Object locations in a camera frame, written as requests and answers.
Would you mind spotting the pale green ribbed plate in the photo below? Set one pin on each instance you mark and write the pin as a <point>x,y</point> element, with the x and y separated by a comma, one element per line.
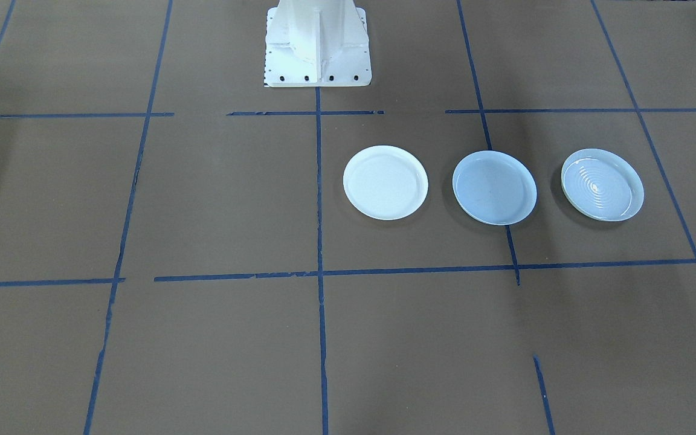
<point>602,185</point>

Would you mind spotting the white column with base plate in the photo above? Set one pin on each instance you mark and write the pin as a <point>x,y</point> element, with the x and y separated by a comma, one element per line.
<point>318,42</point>

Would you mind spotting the light blue plate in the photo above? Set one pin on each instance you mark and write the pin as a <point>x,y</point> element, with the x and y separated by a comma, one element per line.
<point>494,188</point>

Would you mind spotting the plain white plate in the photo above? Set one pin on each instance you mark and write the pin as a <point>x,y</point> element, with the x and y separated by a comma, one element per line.
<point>385,183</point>

